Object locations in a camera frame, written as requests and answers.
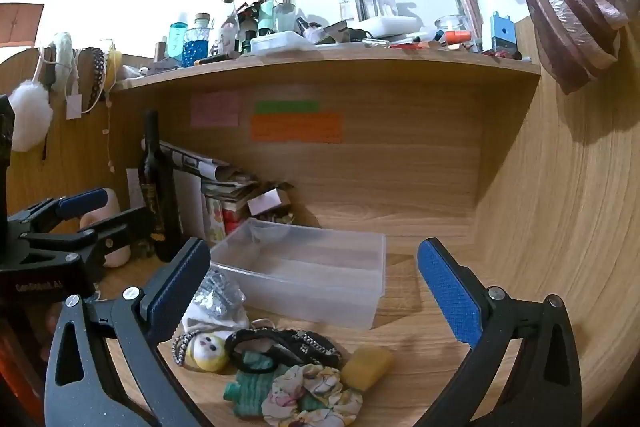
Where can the glass bowl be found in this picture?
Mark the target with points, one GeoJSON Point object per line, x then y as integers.
{"type": "Point", "coordinates": [450, 23]}

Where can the pink plush toy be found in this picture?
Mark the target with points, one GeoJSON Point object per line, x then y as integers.
{"type": "Point", "coordinates": [119, 253]}

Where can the white flat plastic container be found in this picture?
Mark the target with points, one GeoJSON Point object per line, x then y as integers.
{"type": "Point", "coordinates": [281, 43]}

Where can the small white cardboard box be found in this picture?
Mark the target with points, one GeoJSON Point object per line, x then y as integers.
{"type": "Point", "coordinates": [267, 201]}

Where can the blue liquid bottle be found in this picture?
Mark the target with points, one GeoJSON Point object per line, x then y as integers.
{"type": "Point", "coordinates": [177, 39]}

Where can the green sticky note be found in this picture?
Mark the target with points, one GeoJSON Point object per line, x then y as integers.
{"type": "Point", "coordinates": [286, 107]}

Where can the blue plastic device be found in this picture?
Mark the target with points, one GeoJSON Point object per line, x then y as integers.
{"type": "Point", "coordinates": [501, 34]}

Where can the silver sequin pouch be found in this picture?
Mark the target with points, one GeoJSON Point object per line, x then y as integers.
{"type": "Point", "coordinates": [217, 294]}

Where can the white fluffy headband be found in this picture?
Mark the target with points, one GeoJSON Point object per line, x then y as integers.
{"type": "Point", "coordinates": [64, 52]}

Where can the yellow sponge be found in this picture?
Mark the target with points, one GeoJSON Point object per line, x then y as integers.
{"type": "Point", "coordinates": [367, 366]}

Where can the white paper tag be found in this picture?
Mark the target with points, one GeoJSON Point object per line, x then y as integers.
{"type": "Point", "coordinates": [74, 107]}

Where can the white fluffy pompom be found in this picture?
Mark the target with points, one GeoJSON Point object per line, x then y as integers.
{"type": "Point", "coordinates": [30, 117]}

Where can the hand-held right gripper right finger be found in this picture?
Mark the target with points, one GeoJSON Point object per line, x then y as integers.
{"type": "Point", "coordinates": [450, 292]}

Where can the green pump bottle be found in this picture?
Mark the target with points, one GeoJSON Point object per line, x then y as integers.
{"type": "Point", "coordinates": [267, 14]}

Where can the stack of books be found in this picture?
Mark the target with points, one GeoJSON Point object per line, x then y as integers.
{"type": "Point", "coordinates": [225, 207]}

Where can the dark wine bottle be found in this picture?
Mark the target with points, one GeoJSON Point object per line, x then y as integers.
{"type": "Point", "coordinates": [156, 187]}

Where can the clear plastic storage box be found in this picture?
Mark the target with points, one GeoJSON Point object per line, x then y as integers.
{"type": "Point", "coordinates": [300, 269]}

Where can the pink sticky note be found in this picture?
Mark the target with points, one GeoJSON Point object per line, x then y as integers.
{"type": "Point", "coordinates": [216, 109]}

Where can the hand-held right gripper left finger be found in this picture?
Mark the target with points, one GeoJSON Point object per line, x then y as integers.
{"type": "Point", "coordinates": [175, 289]}

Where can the orange sticky note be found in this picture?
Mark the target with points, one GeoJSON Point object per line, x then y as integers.
{"type": "Point", "coordinates": [296, 128]}

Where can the green knitted pouch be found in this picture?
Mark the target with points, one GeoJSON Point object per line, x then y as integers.
{"type": "Point", "coordinates": [245, 394]}

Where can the wooden shelf board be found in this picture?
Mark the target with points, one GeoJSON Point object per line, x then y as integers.
{"type": "Point", "coordinates": [325, 64]}

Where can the clear round bottle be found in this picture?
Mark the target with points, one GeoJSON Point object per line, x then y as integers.
{"type": "Point", "coordinates": [286, 14]}

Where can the tall clear jar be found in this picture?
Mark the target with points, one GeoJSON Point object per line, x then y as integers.
{"type": "Point", "coordinates": [470, 14]}

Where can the white rectangular box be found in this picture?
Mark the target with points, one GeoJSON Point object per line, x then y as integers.
{"type": "Point", "coordinates": [390, 27]}

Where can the clear corked glass bottle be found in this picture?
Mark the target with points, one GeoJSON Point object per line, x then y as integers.
{"type": "Point", "coordinates": [230, 19]}

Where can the floral fabric scrunchie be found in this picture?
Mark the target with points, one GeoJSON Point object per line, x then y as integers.
{"type": "Point", "coordinates": [320, 384]}

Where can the rolled newspaper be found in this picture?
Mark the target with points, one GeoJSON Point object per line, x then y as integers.
{"type": "Point", "coordinates": [195, 162]}

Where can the black studded headband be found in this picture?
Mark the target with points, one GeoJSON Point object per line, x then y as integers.
{"type": "Point", "coordinates": [96, 77]}

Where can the yellow headband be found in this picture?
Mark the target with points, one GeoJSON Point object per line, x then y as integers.
{"type": "Point", "coordinates": [114, 62]}

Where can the blue bead bottle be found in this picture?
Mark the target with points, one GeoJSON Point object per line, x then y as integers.
{"type": "Point", "coordinates": [197, 47]}

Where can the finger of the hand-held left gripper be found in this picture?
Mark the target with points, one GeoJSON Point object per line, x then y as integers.
{"type": "Point", "coordinates": [115, 229]}
{"type": "Point", "coordinates": [82, 202]}

